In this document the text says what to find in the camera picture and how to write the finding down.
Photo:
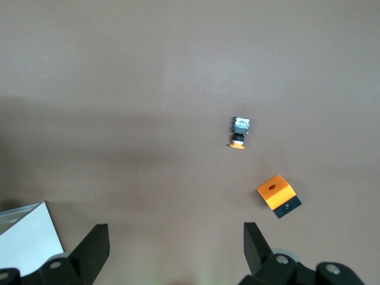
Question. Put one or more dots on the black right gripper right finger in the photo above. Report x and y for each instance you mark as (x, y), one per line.
(267, 267)

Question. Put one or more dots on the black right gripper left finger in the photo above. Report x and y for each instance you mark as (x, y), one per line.
(86, 258)

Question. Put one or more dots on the white drawer cabinet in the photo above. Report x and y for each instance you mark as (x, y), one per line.
(26, 237)

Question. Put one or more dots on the yellow capped push button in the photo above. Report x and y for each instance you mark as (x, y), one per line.
(240, 129)

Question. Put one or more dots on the orange and black switch box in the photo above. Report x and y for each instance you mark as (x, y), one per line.
(276, 194)

